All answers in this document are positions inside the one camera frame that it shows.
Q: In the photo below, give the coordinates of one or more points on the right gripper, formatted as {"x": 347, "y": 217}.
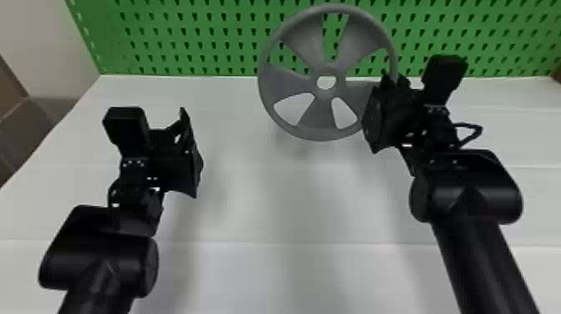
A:
{"x": 409, "y": 117}

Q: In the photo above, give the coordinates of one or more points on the grey wheel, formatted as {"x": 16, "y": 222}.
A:
{"x": 302, "y": 83}

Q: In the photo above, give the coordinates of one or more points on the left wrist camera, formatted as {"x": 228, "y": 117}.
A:
{"x": 125, "y": 129}

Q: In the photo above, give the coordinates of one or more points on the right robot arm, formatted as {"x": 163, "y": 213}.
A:
{"x": 471, "y": 206}

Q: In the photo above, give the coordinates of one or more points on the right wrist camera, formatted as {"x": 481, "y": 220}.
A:
{"x": 443, "y": 76}

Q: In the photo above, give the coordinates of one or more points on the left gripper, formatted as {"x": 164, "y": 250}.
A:
{"x": 163, "y": 153}

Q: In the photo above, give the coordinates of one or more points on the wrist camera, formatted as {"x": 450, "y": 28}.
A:
{"x": 443, "y": 76}
{"x": 125, "y": 129}

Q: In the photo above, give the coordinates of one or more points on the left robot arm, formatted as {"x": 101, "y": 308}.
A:
{"x": 98, "y": 263}

